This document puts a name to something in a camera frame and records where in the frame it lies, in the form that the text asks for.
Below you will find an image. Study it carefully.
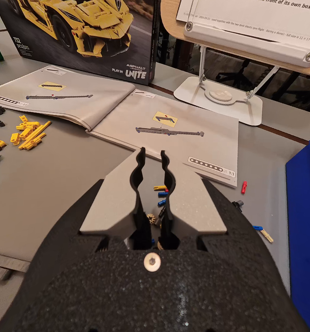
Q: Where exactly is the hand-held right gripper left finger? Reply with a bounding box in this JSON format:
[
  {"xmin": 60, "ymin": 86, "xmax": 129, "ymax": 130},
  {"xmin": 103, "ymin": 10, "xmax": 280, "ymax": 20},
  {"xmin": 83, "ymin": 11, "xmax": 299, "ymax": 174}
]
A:
[{"xmin": 80, "ymin": 147, "xmax": 146, "ymax": 247}]

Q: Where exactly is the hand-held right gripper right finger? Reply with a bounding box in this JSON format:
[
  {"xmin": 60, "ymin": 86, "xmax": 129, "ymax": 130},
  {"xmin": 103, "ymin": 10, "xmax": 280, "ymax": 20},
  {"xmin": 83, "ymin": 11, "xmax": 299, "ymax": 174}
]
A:
[{"xmin": 161, "ymin": 150, "xmax": 227, "ymax": 236}]

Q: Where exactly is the pile of colourful connector pins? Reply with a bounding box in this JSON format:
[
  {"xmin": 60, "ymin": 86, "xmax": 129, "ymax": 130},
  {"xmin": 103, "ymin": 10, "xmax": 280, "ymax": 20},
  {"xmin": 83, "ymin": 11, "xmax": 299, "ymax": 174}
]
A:
[{"xmin": 146, "ymin": 184, "xmax": 275, "ymax": 250}]

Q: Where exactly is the toy car set box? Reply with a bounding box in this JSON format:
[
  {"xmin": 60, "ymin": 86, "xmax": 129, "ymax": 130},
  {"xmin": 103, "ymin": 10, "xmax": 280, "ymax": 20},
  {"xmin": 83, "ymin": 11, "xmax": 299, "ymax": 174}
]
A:
[{"xmin": 0, "ymin": 0, "xmax": 160, "ymax": 85}]

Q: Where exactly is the white wooden document stand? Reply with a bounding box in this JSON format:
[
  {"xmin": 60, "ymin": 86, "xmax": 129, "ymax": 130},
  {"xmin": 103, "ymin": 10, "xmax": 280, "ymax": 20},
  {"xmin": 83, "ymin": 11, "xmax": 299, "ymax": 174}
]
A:
[{"xmin": 160, "ymin": 0, "xmax": 310, "ymax": 127}]

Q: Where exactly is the white instruction booklet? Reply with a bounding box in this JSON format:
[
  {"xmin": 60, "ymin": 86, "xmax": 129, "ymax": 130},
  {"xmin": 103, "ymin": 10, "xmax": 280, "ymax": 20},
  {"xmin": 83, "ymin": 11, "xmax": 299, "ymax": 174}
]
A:
[{"xmin": 0, "ymin": 65, "xmax": 239, "ymax": 188}]

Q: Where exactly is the pile of yellow toy pieces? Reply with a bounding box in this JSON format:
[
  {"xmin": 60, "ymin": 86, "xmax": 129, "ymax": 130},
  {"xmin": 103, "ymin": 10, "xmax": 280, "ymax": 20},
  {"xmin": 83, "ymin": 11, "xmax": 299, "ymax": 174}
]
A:
[{"xmin": 10, "ymin": 115, "xmax": 52, "ymax": 150}]

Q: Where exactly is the blue plastic bin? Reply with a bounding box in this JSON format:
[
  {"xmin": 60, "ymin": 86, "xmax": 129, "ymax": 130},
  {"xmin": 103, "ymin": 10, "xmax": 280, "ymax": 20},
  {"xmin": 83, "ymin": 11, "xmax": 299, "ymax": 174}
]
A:
[{"xmin": 285, "ymin": 133, "xmax": 310, "ymax": 332}]

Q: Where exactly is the printed paper sheet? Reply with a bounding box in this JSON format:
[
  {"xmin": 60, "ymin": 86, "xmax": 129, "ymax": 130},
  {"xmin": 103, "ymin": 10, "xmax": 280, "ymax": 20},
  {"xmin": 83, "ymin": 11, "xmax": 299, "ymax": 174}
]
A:
[{"xmin": 176, "ymin": 0, "xmax": 310, "ymax": 51}]

